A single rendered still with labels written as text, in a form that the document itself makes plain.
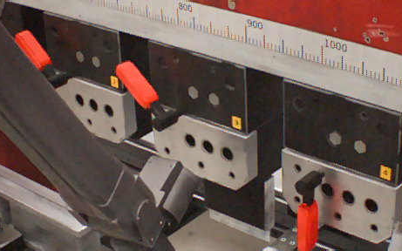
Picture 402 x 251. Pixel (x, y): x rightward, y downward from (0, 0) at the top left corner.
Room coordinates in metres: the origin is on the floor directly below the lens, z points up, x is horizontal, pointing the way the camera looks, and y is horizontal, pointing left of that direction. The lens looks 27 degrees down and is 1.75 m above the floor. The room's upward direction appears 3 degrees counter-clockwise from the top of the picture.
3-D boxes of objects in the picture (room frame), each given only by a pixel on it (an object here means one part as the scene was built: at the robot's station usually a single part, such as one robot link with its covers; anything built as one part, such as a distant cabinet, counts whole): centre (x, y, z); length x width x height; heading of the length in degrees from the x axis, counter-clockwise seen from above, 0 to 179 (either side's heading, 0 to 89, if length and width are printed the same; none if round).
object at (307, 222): (0.83, -0.12, 1.20); 0.04 x 0.02 x 0.10; 138
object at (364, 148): (0.86, -0.17, 1.26); 0.15 x 0.09 x 0.17; 48
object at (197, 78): (0.99, -0.02, 1.26); 0.15 x 0.09 x 0.17; 48
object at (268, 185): (0.98, -0.04, 1.13); 0.10 x 0.02 x 0.10; 48
